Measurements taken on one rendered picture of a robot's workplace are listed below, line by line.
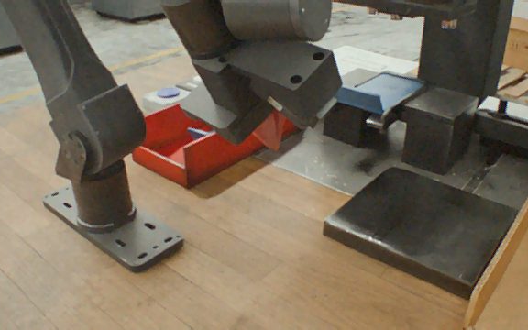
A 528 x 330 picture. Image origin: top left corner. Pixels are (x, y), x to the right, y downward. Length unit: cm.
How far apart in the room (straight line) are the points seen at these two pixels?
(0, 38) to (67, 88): 460
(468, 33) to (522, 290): 50
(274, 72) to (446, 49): 60
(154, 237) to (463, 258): 32
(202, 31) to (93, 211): 26
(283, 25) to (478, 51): 61
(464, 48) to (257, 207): 49
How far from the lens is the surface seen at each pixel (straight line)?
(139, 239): 54
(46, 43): 50
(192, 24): 37
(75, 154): 50
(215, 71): 38
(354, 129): 73
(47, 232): 60
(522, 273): 55
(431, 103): 70
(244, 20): 34
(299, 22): 32
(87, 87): 50
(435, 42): 93
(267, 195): 61
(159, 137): 73
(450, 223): 56
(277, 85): 35
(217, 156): 65
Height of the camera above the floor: 123
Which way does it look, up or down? 29 degrees down
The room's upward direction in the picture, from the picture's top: straight up
